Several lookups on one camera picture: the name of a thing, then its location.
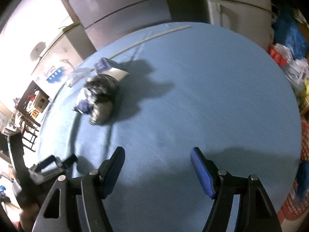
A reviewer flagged dark blue packet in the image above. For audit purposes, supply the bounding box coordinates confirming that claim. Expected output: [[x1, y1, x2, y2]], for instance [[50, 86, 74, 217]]
[[74, 89, 97, 115]]

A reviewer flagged grey cabinet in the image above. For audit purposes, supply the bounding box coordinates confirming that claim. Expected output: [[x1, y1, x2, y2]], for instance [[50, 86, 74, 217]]
[[52, 0, 174, 51]]

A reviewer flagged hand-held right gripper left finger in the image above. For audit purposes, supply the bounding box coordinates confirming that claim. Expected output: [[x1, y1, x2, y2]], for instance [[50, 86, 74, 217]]
[[32, 146, 126, 232]]

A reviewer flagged blue and white box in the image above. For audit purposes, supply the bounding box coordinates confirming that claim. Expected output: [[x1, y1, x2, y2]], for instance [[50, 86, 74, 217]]
[[94, 57, 129, 81]]

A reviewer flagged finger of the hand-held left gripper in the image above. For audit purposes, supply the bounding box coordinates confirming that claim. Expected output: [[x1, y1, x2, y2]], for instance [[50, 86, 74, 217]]
[[39, 156, 61, 172], [60, 155, 78, 169]]

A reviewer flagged large blue plastic bag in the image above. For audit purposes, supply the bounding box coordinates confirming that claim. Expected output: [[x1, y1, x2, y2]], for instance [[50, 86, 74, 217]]
[[274, 12, 309, 58]]

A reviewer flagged thin grey strip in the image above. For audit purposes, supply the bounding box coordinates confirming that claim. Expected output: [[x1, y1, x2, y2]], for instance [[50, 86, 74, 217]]
[[112, 24, 193, 60]]

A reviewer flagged clear plastic wrapper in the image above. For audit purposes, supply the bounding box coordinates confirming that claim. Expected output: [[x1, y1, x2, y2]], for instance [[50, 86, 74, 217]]
[[66, 68, 94, 87]]

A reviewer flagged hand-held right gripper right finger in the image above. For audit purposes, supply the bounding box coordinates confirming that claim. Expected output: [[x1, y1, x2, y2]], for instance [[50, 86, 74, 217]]
[[190, 147, 283, 232]]

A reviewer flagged black shelf rack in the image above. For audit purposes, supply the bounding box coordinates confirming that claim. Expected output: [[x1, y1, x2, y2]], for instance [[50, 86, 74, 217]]
[[13, 82, 50, 153]]

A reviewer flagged red gift bag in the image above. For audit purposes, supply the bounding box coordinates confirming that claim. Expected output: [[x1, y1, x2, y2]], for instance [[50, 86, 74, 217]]
[[269, 46, 290, 66]]

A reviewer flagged white plastic bag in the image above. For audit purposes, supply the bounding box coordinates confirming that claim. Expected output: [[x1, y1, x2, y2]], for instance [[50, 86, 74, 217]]
[[280, 45, 309, 84]]

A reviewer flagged blue tablecloth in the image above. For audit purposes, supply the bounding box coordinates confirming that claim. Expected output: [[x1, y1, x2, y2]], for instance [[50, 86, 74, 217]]
[[36, 22, 303, 232]]

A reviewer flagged black plastic bag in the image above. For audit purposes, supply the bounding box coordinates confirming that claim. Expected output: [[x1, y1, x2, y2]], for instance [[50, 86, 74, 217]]
[[84, 75, 120, 126]]

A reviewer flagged white cardboard box blue print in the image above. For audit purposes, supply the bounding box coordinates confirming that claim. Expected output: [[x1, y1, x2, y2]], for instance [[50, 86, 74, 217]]
[[30, 24, 97, 99]]

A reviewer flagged yellow paper bag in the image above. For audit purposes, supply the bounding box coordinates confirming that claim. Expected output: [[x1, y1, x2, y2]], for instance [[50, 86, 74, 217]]
[[298, 80, 309, 113]]

